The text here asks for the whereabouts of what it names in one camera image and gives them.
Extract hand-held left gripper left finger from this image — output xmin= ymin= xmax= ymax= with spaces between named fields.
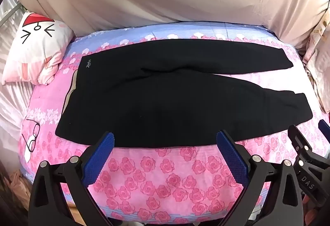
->
xmin=28 ymin=132 xmax=115 ymax=226

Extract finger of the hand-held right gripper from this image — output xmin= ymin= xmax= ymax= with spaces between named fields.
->
xmin=318 ymin=120 xmax=330 ymax=137
xmin=287 ymin=125 xmax=330 ymax=206

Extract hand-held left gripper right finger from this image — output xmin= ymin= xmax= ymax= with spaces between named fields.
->
xmin=216 ymin=130 xmax=305 ymax=226

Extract black pants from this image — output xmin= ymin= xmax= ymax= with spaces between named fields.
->
xmin=55 ymin=39 xmax=314 ymax=149

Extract cream patterned blanket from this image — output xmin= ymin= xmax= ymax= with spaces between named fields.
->
xmin=302 ymin=2 xmax=330 ymax=114

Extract pink floral bed sheet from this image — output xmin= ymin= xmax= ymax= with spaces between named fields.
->
xmin=18 ymin=21 xmax=330 ymax=225

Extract black-rimmed eyeglasses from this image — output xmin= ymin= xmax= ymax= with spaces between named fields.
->
xmin=22 ymin=119 xmax=41 ymax=153

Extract white cartoon cat pillow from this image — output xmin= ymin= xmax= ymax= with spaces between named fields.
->
xmin=2 ymin=11 xmax=75 ymax=86

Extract metal bed rail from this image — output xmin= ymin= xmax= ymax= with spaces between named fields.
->
xmin=0 ymin=2 xmax=23 ymax=26

